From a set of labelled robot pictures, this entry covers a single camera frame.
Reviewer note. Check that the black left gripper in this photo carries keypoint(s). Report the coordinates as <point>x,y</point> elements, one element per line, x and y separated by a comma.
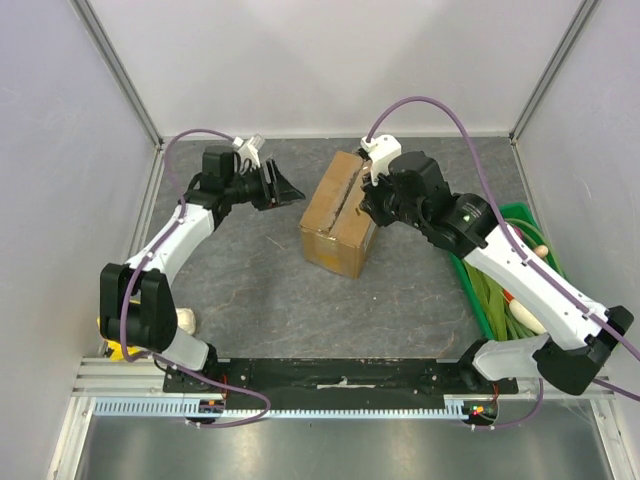
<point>279,192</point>

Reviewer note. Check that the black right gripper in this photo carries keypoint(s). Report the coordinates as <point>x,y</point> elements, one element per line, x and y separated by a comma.
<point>375,204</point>

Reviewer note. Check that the brown cardboard express box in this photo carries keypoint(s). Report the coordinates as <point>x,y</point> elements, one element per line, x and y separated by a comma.
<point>336,234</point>

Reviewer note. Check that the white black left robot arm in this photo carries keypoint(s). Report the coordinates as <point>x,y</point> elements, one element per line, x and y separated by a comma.
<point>136,303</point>

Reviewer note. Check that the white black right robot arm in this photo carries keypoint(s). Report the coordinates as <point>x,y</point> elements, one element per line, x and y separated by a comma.
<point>579,334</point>

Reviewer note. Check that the green plastic vegetable tray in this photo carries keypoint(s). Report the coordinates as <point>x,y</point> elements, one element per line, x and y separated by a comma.
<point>520,217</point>

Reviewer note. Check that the brown mushroom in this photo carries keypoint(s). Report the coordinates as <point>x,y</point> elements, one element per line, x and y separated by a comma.
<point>541,251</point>

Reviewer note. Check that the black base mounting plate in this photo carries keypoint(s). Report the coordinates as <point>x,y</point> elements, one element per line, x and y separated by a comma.
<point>427,375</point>

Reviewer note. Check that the yellow napa cabbage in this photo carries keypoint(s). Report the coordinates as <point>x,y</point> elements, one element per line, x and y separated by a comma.
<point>117,345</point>

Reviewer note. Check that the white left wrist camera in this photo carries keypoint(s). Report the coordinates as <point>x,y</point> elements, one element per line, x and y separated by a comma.
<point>248,151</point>

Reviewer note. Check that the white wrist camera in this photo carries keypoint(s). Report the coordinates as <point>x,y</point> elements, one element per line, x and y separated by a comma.
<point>248,151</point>
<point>380,152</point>

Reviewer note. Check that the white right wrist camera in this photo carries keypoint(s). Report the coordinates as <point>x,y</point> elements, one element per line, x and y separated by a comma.
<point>380,152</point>

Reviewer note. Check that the aluminium frame rail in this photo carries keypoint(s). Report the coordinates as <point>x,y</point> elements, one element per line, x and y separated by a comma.
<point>99,376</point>

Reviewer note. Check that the slotted cable duct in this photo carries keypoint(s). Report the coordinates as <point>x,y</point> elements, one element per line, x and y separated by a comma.
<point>200,409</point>

